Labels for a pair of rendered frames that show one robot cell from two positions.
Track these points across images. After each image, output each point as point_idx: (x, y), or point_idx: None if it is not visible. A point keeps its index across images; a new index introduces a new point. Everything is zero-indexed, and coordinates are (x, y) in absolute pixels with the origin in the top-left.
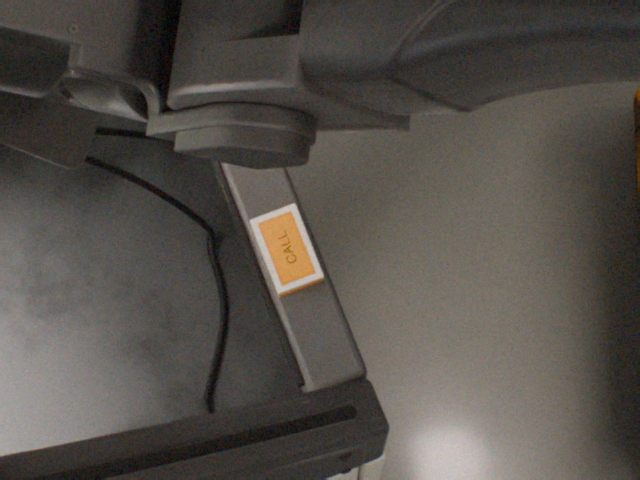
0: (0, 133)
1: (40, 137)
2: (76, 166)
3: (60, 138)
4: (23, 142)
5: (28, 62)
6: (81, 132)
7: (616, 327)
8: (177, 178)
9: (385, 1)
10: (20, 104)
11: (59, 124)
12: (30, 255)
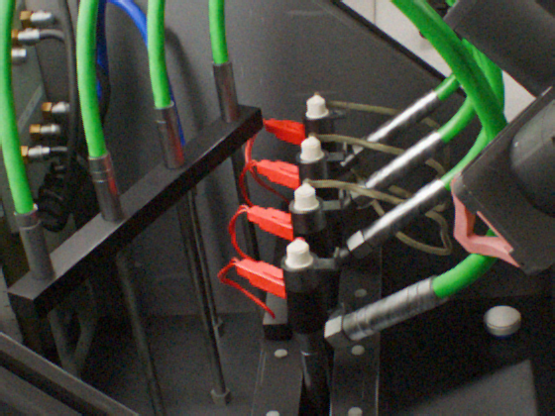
0: (492, 209)
1: (521, 230)
2: (541, 266)
3: (535, 240)
4: (507, 225)
5: (554, 34)
6: (552, 245)
7: None
8: None
9: None
10: (513, 198)
11: (538, 229)
12: None
